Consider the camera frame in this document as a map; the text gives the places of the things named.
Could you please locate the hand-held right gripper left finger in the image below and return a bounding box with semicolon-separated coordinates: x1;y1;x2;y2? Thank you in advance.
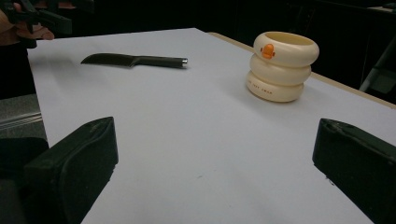
22;116;120;224

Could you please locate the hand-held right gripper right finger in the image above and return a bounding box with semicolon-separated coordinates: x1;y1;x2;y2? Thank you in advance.
312;118;396;224

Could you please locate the cream ringed duck holder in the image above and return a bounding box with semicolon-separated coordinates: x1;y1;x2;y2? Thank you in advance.
246;31;320;103

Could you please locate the white table sheet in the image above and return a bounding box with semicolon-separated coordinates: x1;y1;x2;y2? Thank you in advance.
27;27;396;224

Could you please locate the metal floor rail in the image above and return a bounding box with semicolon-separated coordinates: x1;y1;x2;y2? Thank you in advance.
0;111;43;131

